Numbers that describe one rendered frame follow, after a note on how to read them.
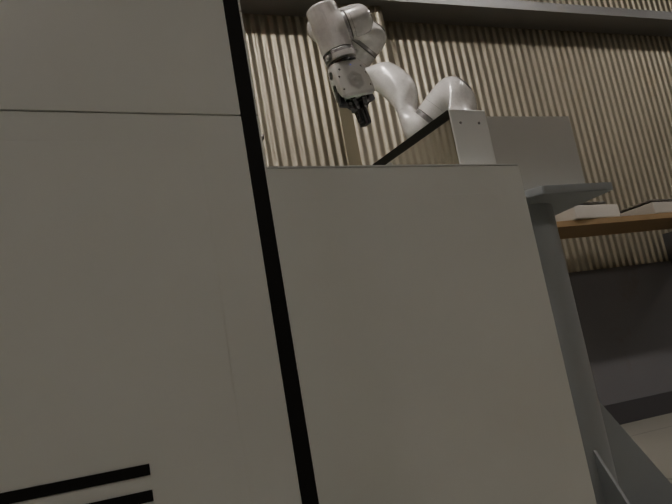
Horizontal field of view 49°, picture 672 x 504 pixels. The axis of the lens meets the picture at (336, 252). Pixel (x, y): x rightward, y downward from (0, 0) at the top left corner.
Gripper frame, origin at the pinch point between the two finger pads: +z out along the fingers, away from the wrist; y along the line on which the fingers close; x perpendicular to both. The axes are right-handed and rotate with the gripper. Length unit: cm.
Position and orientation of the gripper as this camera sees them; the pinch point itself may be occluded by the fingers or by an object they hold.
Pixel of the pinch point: (363, 117)
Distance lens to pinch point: 191.6
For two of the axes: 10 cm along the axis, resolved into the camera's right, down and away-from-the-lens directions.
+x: -4.4, 2.5, 8.6
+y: 8.3, -2.7, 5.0
